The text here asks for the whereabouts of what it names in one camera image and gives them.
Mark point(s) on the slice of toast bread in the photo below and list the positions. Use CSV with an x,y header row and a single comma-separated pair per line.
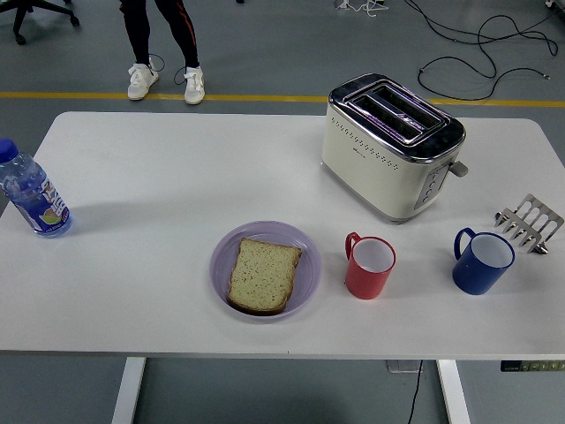
x,y
262,276

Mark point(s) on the desk height control panel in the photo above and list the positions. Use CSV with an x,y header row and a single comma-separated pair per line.
x,y
534,366

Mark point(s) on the purple round plate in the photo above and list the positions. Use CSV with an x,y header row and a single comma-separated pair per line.
x,y
309,269

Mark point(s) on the cream and chrome toaster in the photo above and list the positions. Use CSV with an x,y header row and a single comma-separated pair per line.
x,y
375,176

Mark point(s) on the person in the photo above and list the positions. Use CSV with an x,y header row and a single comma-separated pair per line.
x,y
137,35

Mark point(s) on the white table leg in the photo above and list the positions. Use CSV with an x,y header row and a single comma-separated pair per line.
x,y
128,393
454,393

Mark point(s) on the water bottle with blue cap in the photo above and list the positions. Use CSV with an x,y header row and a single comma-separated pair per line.
x,y
37,199

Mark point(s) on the metal toast rack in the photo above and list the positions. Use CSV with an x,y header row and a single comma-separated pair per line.
x,y
536,216

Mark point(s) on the black office chair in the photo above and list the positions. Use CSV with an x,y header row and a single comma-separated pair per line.
x,y
20,13

